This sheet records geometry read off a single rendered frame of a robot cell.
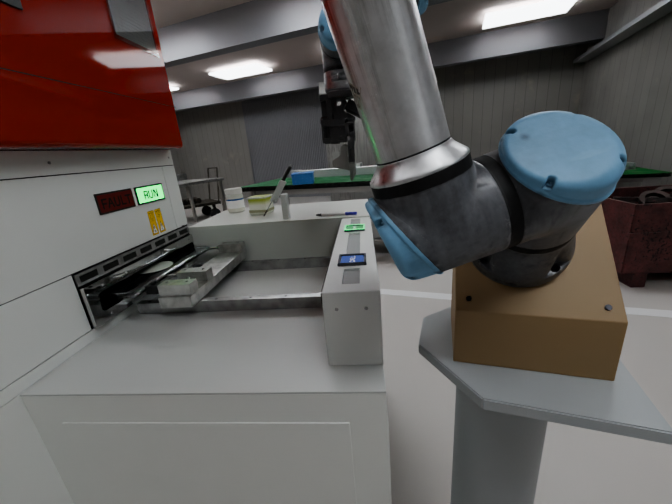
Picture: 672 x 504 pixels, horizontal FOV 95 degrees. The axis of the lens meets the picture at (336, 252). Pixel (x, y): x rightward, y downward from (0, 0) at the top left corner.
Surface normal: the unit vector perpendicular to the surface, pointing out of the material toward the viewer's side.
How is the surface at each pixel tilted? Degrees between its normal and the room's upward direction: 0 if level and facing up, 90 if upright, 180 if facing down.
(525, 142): 43
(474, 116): 90
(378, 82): 100
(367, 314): 90
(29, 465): 90
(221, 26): 90
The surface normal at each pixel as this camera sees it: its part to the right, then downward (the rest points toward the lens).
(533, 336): -0.31, 0.32
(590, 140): -0.15, -0.47
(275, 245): -0.07, 0.32
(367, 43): -0.44, 0.47
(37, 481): 0.99, -0.05
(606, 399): -0.08, -0.95
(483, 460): -0.62, 0.29
